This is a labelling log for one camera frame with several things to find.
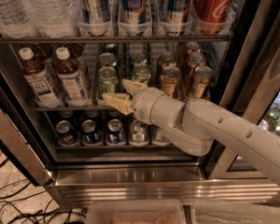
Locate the left rear Pepsi can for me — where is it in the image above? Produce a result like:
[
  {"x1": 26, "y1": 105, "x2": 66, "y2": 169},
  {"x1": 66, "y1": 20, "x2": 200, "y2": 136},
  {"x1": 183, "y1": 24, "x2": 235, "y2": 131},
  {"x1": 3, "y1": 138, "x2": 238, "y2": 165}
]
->
[{"x1": 59, "y1": 110, "x2": 77, "y2": 123}]

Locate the wire shelf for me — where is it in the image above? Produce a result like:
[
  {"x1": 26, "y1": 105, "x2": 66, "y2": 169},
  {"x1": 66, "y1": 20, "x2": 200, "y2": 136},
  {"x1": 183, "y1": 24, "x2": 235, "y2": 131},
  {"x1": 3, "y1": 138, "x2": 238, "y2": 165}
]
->
[
  {"x1": 33, "y1": 102, "x2": 211, "y2": 112},
  {"x1": 0, "y1": 35, "x2": 232, "y2": 44},
  {"x1": 54, "y1": 143, "x2": 178, "y2": 151}
]

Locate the right front tea bottle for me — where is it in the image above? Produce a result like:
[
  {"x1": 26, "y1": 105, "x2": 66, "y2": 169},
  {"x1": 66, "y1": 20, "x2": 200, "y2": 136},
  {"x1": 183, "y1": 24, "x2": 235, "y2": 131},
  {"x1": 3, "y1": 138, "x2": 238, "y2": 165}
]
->
[{"x1": 56, "y1": 47, "x2": 90, "y2": 106}]

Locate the left open fridge door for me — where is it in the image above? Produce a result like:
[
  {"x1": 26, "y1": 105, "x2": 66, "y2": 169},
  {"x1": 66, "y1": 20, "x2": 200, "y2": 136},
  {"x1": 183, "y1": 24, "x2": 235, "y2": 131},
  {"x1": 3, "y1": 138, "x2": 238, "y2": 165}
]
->
[{"x1": 0, "y1": 80, "x2": 55, "y2": 186}]

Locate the top wire shelf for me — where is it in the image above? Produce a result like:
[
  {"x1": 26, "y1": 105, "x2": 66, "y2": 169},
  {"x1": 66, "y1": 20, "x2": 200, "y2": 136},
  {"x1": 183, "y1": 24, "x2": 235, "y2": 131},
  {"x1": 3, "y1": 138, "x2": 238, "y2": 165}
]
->
[{"x1": 0, "y1": 35, "x2": 232, "y2": 44}]

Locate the silver blue energy drink can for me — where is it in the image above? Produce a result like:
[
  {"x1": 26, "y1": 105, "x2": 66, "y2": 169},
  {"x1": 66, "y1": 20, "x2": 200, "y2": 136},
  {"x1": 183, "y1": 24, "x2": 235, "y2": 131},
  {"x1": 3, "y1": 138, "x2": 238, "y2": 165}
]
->
[{"x1": 80, "y1": 0, "x2": 111, "y2": 36}]

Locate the red bull can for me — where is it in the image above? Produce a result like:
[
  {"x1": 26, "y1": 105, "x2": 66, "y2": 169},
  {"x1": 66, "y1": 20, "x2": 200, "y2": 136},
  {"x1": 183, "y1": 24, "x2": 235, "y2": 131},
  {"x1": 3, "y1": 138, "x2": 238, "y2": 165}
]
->
[
  {"x1": 159, "y1": 0, "x2": 191, "y2": 36},
  {"x1": 121, "y1": 0, "x2": 147, "y2": 36}
]

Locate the right glass fridge door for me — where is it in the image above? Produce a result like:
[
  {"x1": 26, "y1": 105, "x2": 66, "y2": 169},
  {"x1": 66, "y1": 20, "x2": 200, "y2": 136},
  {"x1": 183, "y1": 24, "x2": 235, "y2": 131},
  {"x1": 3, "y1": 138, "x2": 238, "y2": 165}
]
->
[{"x1": 204, "y1": 0, "x2": 280, "y2": 181}]

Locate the right front Pepsi can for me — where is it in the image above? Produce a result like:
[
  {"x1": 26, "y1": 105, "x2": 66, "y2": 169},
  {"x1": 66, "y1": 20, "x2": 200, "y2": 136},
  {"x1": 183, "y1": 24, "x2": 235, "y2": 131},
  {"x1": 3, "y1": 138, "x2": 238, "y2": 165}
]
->
[{"x1": 106, "y1": 119, "x2": 125, "y2": 145}]

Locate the right front gold can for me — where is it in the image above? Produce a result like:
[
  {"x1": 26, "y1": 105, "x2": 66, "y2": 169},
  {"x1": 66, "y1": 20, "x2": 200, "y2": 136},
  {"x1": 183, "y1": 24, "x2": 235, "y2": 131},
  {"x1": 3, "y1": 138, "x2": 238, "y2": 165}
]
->
[{"x1": 187, "y1": 66, "x2": 214, "y2": 98}]

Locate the left rear tea bottle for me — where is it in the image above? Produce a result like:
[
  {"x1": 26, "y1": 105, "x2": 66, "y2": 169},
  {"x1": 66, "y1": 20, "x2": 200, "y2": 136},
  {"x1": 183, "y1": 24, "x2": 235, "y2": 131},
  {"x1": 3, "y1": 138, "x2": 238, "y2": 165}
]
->
[{"x1": 33, "y1": 44, "x2": 54, "y2": 63}]

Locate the right rear tea bottle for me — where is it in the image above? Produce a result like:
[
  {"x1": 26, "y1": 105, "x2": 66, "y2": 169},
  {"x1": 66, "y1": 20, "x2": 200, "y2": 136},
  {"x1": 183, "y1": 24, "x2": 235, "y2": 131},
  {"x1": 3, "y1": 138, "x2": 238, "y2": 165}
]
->
[{"x1": 65, "y1": 44, "x2": 84, "y2": 63}]

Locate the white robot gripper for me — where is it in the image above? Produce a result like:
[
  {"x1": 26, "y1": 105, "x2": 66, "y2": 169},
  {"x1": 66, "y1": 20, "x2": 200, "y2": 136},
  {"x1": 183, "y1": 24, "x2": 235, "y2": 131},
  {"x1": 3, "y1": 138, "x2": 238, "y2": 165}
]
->
[{"x1": 103, "y1": 79, "x2": 165, "y2": 125}]

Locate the tea bottle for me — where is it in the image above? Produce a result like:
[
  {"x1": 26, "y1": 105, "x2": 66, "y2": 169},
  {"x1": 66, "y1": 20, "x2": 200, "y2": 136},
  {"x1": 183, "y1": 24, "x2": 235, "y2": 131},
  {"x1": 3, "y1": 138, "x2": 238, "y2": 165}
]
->
[
  {"x1": 56, "y1": 47, "x2": 90, "y2": 106},
  {"x1": 33, "y1": 44, "x2": 54, "y2": 63},
  {"x1": 19, "y1": 48, "x2": 63, "y2": 108},
  {"x1": 65, "y1": 44, "x2": 84, "y2": 63}
]

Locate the green can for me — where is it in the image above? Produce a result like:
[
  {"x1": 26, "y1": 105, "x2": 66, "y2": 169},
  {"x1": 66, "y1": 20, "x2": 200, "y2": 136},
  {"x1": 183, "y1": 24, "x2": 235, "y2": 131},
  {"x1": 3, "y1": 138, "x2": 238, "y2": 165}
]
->
[
  {"x1": 102, "y1": 43, "x2": 119, "y2": 55},
  {"x1": 98, "y1": 66, "x2": 119, "y2": 93},
  {"x1": 98, "y1": 52, "x2": 118, "y2": 68},
  {"x1": 129, "y1": 51, "x2": 147, "y2": 66},
  {"x1": 132, "y1": 64, "x2": 151, "y2": 84}
]

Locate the left front silver can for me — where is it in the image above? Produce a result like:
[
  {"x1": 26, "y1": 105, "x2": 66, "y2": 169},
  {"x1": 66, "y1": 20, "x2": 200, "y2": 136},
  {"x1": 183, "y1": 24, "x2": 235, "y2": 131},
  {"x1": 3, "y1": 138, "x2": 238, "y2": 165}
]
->
[{"x1": 130, "y1": 119, "x2": 148, "y2": 146}]

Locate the stainless steel fridge cabinet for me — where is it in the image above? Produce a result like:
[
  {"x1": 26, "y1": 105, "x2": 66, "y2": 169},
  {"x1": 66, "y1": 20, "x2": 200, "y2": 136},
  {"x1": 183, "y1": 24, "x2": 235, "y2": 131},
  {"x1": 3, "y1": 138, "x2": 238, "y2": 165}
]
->
[{"x1": 0, "y1": 0, "x2": 280, "y2": 209}]

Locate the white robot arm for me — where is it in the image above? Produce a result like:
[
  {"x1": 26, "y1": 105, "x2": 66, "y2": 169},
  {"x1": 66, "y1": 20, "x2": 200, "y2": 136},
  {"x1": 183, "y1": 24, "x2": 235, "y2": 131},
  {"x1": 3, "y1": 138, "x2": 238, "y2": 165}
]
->
[{"x1": 103, "y1": 79, "x2": 280, "y2": 187}]

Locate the middle wire shelf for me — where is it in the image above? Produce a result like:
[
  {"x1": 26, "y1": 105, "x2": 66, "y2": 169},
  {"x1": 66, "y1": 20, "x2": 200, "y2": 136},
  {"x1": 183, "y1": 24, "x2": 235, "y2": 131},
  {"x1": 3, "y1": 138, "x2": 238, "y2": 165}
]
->
[{"x1": 33, "y1": 102, "x2": 211, "y2": 112}]

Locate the bottom wire shelf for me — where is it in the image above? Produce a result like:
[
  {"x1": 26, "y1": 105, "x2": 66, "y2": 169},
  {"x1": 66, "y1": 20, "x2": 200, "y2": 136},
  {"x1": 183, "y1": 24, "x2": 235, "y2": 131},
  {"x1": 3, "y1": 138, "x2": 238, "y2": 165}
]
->
[{"x1": 54, "y1": 143, "x2": 178, "y2": 151}]

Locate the red Coca-Cola can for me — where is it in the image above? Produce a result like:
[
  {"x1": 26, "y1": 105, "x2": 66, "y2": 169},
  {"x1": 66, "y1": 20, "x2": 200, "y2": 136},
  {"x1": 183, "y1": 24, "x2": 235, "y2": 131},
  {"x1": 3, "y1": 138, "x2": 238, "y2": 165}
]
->
[{"x1": 193, "y1": 0, "x2": 232, "y2": 35}]

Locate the middle rear Pepsi can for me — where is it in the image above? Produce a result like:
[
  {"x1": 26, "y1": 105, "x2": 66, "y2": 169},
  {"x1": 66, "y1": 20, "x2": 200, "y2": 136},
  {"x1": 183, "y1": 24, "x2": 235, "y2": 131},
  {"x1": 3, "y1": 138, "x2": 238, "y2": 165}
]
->
[{"x1": 85, "y1": 109, "x2": 102, "y2": 122}]

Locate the left clear plastic bin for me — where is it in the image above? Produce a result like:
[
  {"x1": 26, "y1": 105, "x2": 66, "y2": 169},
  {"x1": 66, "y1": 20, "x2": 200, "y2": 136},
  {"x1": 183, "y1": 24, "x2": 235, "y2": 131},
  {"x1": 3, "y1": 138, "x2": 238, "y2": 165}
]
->
[{"x1": 85, "y1": 200, "x2": 186, "y2": 224}]

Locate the red can behind glass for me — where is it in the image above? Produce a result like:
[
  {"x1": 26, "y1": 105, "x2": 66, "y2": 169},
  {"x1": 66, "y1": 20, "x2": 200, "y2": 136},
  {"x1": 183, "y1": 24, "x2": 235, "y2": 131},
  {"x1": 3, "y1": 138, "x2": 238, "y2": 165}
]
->
[{"x1": 259, "y1": 119, "x2": 269, "y2": 131}]

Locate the left front gold can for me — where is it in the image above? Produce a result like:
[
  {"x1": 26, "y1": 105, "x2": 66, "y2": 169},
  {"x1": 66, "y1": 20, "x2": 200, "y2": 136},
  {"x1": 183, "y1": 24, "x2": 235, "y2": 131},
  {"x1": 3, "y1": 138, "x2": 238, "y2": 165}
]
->
[{"x1": 160, "y1": 66, "x2": 181, "y2": 98}]

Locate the middle front Pepsi can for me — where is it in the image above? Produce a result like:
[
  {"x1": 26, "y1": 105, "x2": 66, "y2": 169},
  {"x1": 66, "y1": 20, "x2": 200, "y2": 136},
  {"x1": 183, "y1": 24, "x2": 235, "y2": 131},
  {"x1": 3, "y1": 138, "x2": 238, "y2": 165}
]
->
[{"x1": 81, "y1": 119, "x2": 102, "y2": 146}]

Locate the right Red Bull can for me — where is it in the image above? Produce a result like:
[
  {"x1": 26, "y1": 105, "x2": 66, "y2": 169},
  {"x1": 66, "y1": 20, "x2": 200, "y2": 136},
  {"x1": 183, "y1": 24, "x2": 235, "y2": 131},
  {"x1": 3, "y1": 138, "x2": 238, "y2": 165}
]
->
[{"x1": 159, "y1": 0, "x2": 191, "y2": 36}]

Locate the left front Pepsi can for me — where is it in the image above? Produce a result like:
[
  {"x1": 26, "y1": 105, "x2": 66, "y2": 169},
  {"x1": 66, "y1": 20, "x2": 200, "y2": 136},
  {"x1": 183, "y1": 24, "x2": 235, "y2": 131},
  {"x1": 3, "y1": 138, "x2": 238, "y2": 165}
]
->
[{"x1": 55, "y1": 120, "x2": 78, "y2": 147}]

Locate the right rear gold can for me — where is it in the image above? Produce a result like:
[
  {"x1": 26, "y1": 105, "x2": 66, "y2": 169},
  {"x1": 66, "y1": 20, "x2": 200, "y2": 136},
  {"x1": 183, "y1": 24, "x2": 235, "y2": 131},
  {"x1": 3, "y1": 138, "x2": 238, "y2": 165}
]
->
[{"x1": 185, "y1": 41, "x2": 202, "y2": 55}]

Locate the gold can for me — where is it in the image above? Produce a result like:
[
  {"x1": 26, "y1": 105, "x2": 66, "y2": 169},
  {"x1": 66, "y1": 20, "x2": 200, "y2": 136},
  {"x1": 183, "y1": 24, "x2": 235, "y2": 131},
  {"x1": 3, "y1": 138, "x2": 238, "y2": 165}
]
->
[
  {"x1": 183, "y1": 52, "x2": 206, "y2": 81},
  {"x1": 157, "y1": 52, "x2": 177, "y2": 75},
  {"x1": 160, "y1": 66, "x2": 181, "y2": 98},
  {"x1": 187, "y1": 66, "x2": 214, "y2": 98},
  {"x1": 185, "y1": 41, "x2": 202, "y2": 55}
]

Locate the right front silver can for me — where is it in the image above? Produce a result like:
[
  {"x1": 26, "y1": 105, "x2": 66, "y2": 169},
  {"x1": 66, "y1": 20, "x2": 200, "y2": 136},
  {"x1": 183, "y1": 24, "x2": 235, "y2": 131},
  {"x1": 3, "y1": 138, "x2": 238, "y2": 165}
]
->
[{"x1": 152, "y1": 126, "x2": 170, "y2": 147}]

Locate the left front tea bottle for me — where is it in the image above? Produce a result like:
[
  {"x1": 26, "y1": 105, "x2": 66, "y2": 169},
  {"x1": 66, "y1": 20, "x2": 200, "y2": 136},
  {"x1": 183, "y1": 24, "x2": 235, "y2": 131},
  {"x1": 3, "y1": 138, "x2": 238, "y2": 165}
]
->
[{"x1": 19, "y1": 48, "x2": 63, "y2": 108}]

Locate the middle Red Bull can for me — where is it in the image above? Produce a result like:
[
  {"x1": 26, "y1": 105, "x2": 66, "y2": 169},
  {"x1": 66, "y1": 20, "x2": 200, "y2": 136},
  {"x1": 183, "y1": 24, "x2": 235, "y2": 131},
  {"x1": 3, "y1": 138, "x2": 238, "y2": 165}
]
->
[{"x1": 121, "y1": 0, "x2": 147, "y2": 36}]

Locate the left rear gold can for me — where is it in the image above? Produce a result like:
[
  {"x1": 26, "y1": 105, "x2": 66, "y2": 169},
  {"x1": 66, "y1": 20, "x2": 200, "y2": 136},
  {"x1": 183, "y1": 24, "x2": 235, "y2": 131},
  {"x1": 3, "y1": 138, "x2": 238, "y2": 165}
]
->
[{"x1": 157, "y1": 52, "x2": 177, "y2": 75}]

